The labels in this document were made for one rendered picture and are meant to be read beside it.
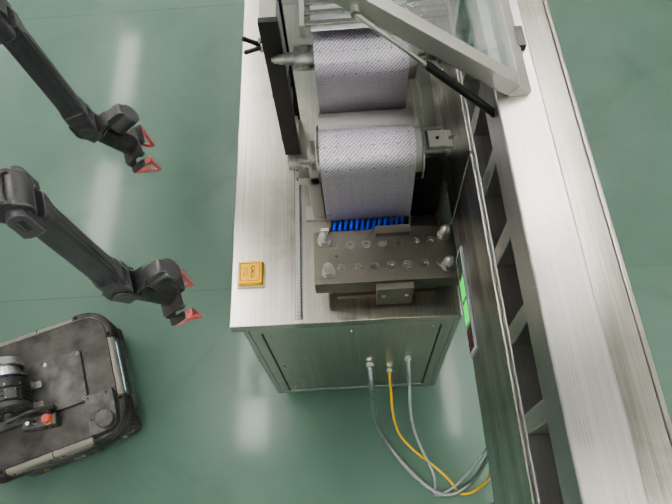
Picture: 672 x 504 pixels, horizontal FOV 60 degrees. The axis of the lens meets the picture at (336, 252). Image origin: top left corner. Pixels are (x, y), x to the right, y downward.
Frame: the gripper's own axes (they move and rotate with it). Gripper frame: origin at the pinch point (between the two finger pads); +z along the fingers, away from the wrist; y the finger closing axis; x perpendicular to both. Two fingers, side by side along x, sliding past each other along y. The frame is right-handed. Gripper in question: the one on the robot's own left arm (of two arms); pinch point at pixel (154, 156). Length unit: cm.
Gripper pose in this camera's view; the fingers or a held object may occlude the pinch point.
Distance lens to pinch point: 184.9
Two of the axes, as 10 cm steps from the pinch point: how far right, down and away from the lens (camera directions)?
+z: 5.1, 2.3, 8.3
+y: -3.5, -8.3, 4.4
